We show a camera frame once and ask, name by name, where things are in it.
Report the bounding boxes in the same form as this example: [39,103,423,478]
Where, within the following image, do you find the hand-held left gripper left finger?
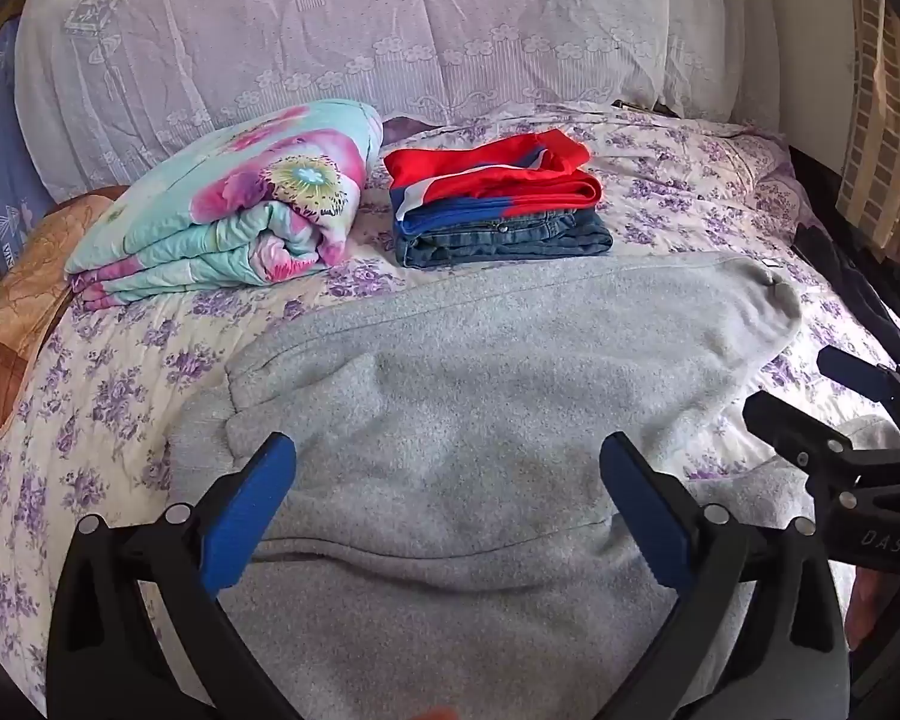
[47,431,301,720]

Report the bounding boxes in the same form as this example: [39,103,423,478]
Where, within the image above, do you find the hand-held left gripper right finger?
[598,431,848,720]

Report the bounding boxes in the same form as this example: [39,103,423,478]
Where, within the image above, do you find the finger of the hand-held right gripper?
[817,345,900,437]
[742,388,871,492]

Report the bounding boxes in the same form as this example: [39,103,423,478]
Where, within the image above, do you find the grey fleece sweatshirt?
[166,251,900,720]

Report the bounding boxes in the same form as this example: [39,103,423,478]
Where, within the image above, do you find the dark cloth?
[791,225,900,370]

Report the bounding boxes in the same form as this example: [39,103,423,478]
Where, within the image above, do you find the striped beige curtain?
[836,0,900,265]

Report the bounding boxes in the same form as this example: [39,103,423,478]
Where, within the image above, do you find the folded floral quilt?
[64,99,385,314]

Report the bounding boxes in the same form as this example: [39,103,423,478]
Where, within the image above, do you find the folded blue jeans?
[394,208,616,269]

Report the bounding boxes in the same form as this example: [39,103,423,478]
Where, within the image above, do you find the orange brown pillow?
[0,187,132,440]

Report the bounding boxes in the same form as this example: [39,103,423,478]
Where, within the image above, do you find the folded red blue garment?
[382,129,602,226]

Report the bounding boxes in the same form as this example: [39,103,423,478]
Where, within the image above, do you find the blue patterned pillow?
[0,15,55,272]

